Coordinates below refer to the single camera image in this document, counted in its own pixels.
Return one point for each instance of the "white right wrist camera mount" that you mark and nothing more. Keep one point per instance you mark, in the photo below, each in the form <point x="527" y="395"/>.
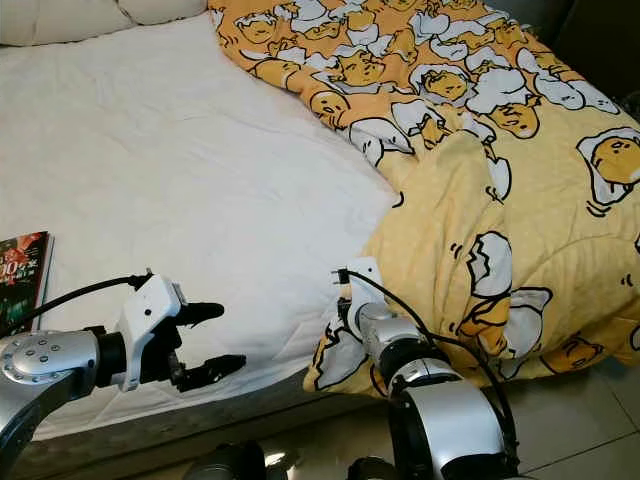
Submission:
<point x="365" y="280"/>

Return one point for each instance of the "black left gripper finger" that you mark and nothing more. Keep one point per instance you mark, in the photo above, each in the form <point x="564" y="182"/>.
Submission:
<point x="202" y="313"/>
<point x="212" y="371"/>

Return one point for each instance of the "robot left leg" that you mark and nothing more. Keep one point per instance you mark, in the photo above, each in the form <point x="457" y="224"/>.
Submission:
<point x="225" y="463"/>

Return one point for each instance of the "robot leg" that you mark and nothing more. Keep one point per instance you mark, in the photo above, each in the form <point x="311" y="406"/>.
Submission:
<point x="372" y="470"/>
<point x="225" y="463"/>

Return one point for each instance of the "robot right leg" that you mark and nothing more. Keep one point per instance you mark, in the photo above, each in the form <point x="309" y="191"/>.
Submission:
<point x="372" y="470"/>

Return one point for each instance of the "white quilted mattress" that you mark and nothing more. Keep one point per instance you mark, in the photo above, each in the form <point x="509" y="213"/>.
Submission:
<point x="160" y="130"/>

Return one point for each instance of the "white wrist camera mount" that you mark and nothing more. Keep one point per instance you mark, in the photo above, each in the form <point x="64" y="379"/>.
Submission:
<point x="365" y="280"/>
<point x="150" y="300"/>

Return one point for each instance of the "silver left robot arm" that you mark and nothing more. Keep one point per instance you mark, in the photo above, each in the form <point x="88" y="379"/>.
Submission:
<point x="40" y="400"/>

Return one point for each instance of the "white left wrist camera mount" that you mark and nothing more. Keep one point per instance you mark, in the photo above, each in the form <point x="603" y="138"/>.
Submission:
<point x="150" y="300"/>

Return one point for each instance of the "yellow egg print blanket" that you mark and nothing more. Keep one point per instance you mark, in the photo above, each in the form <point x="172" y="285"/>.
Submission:
<point x="510" y="150"/>

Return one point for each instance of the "cream knotted long pillow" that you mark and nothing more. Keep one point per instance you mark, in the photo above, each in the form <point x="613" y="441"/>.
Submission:
<point x="80" y="18"/>

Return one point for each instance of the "dark paperback book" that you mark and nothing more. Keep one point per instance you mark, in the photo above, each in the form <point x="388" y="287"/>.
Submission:
<point x="22" y="285"/>

